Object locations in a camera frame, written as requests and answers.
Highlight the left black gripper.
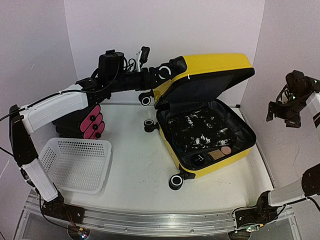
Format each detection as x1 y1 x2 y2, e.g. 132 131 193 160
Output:
108 65 170 93

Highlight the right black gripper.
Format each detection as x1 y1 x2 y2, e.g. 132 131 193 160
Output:
266 92 307 128

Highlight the yellow Pikachu suitcase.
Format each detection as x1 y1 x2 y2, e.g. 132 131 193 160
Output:
139 53 257 191

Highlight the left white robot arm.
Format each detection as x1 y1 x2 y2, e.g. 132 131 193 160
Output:
1 63 176 219

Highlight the round pink powder puff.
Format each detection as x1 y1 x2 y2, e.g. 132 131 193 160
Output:
220 146 232 155

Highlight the square tan makeup compact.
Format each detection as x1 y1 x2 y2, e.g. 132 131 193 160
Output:
208 150 225 161

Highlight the black round compact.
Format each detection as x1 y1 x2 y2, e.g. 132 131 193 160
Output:
190 153 207 167

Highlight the black pink drawer organizer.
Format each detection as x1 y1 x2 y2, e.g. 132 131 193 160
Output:
52 104 105 140

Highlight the white plastic basket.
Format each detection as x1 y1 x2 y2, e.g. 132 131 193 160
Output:
39 137 112 195

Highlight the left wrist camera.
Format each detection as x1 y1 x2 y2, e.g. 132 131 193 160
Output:
135 46 150 72

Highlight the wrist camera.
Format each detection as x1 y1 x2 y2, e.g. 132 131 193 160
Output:
285 70 313 97
135 46 150 72

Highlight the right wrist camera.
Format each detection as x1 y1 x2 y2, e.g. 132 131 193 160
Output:
285 70 313 97

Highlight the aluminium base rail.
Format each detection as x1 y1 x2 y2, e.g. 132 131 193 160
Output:
65 207 301 240

